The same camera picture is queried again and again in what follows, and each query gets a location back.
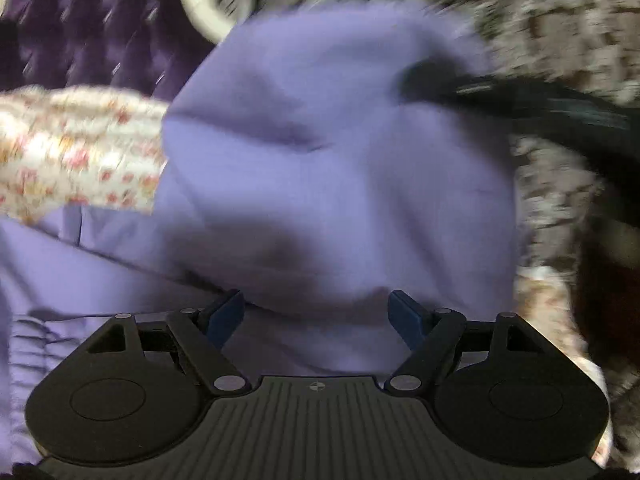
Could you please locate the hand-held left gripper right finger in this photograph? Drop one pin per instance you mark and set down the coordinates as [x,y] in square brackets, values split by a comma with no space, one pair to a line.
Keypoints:
[405,317]

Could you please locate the lavender zip hoodie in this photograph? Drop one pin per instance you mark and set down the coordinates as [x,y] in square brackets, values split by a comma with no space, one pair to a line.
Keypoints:
[325,185]

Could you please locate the purple tufted cream-framed headboard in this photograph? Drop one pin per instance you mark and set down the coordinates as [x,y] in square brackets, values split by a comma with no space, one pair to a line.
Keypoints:
[100,25]

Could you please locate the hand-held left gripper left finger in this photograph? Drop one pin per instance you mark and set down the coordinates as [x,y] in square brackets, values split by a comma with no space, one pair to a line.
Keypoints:
[227,317]

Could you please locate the grey damask curtain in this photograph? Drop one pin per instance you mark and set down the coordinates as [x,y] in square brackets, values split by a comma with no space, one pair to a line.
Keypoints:
[550,10]

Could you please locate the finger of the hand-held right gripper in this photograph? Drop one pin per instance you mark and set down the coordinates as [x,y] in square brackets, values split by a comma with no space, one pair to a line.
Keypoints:
[430,80]

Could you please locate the floral bedspread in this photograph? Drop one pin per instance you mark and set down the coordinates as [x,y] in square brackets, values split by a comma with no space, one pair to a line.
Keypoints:
[75,160]

